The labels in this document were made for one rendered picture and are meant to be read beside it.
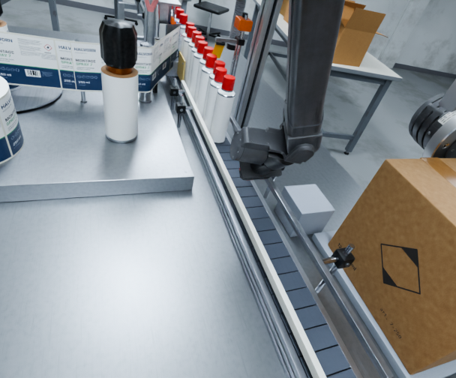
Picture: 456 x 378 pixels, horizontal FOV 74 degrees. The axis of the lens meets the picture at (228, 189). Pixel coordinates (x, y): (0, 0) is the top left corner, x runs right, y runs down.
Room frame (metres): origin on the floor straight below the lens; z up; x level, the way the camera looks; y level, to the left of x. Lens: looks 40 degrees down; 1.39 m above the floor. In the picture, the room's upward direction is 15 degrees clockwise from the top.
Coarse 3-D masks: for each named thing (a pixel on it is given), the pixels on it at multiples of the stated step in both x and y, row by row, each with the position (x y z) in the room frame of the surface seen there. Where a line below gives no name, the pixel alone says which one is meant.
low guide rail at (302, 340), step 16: (208, 144) 0.75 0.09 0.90; (224, 176) 0.61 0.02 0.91; (240, 208) 0.51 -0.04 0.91; (256, 240) 0.42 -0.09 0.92; (272, 272) 0.35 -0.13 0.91; (272, 288) 0.33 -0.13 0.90; (288, 304) 0.30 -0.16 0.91; (288, 320) 0.28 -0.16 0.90; (304, 336) 0.25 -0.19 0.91; (304, 352) 0.23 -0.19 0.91; (320, 368) 0.20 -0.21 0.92
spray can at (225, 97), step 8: (224, 80) 0.80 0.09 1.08; (232, 80) 0.81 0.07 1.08; (224, 88) 0.80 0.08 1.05; (232, 88) 0.81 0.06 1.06; (224, 96) 0.79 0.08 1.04; (232, 96) 0.80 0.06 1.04; (216, 104) 0.80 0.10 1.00; (224, 104) 0.79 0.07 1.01; (232, 104) 0.82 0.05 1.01; (216, 112) 0.80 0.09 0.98; (224, 112) 0.79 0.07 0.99; (216, 120) 0.79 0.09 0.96; (224, 120) 0.80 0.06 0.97; (216, 128) 0.79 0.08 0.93; (224, 128) 0.80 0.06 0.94; (216, 136) 0.79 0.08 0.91; (224, 136) 0.81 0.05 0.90
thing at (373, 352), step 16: (240, 128) 0.78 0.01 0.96; (272, 192) 0.55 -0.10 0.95; (288, 208) 0.49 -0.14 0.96; (304, 240) 0.42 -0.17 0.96; (320, 272) 0.36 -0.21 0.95; (336, 288) 0.32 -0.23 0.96; (352, 320) 0.27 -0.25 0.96; (368, 336) 0.25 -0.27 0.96; (368, 352) 0.23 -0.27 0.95; (384, 368) 0.21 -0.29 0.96
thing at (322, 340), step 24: (216, 144) 0.79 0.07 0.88; (216, 168) 0.67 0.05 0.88; (240, 192) 0.60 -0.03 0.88; (264, 216) 0.54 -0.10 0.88; (264, 240) 0.46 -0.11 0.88; (288, 264) 0.41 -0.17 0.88; (288, 288) 0.35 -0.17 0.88; (312, 312) 0.32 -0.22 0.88; (312, 336) 0.27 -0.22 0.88; (336, 360) 0.24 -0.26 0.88
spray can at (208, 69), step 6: (210, 54) 0.95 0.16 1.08; (210, 60) 0.93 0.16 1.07; (204, 66) 0.95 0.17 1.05; (210, 66) 0.93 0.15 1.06; (204, 72) 0.93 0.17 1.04; (210, 72) 0.93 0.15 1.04; (204, 78) 0.92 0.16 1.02; (204, 84) 0.92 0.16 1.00; (204, 90) 0.92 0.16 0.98; (198, 96) 0.93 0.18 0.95; (204, 96) 0.92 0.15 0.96; (198, 102) 0.93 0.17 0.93; (204, 102) 0.92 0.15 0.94; (198, 108) 0.93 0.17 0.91
